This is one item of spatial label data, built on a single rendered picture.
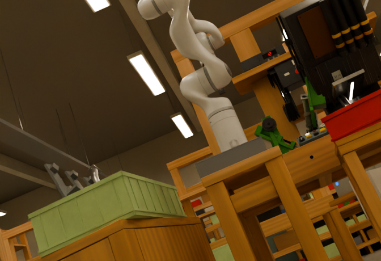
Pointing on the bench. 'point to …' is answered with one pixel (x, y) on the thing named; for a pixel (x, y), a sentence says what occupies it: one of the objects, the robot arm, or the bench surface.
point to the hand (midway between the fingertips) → (221, 89)
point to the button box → (312, 137)
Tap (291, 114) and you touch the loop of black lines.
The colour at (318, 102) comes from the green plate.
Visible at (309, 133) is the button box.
